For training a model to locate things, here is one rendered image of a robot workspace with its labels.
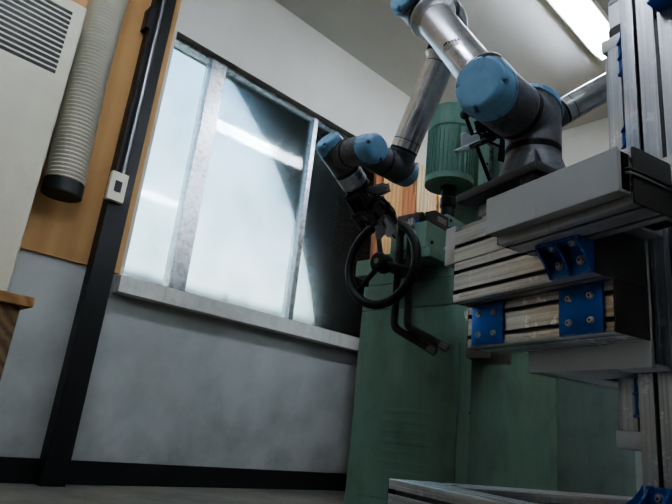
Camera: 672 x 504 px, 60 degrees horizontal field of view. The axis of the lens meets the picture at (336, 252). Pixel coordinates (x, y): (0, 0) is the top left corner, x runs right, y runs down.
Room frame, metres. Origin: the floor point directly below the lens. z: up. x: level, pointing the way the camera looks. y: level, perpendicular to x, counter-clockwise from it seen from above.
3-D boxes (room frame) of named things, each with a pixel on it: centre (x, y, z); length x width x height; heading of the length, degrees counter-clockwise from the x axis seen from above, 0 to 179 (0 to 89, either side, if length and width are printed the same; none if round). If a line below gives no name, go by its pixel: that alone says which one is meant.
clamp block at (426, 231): (1.77, -0.27, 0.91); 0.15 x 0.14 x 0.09; 45
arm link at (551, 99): (1.10, -0.39, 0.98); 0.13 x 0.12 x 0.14; 130
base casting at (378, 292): (2.02, -0.47, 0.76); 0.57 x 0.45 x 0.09; 135
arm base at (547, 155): (1.10, -0.40, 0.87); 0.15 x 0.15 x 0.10
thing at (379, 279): (1.89, -0.34, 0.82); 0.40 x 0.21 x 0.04; 45
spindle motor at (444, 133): (1.93, -0.38, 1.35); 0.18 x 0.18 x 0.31
